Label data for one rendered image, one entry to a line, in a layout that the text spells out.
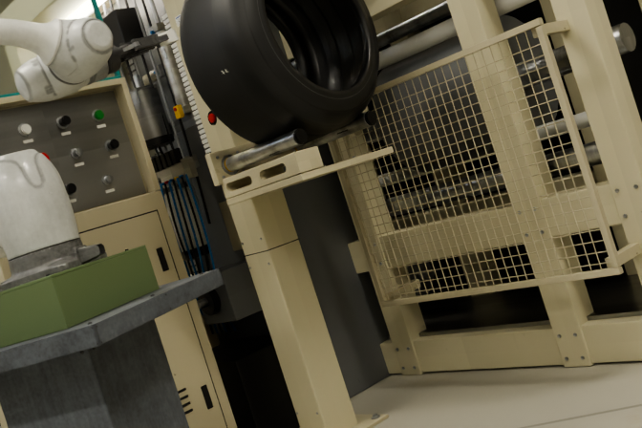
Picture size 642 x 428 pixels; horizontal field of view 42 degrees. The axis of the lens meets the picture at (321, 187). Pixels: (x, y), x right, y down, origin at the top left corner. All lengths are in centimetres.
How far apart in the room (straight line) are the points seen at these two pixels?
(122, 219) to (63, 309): 97
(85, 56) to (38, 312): 53
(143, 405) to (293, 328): 87
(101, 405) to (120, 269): 28
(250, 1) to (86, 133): 74
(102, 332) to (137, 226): 108
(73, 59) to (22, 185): 28
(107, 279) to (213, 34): 77
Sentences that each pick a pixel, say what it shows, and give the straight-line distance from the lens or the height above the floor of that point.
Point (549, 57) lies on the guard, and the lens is 228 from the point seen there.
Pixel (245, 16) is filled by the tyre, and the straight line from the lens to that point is 220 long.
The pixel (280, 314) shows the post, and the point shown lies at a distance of 262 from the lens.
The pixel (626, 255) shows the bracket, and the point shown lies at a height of 33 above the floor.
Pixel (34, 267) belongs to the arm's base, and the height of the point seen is 78.
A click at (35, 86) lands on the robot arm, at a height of 116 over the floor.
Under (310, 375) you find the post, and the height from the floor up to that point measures 22.
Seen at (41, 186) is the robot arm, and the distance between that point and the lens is 183.
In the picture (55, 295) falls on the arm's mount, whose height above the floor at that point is 72.
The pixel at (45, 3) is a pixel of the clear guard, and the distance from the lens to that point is 273.
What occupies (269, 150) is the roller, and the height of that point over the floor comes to 89.
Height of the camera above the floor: 76
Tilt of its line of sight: level
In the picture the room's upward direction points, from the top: 18 degrees counter-clockwise
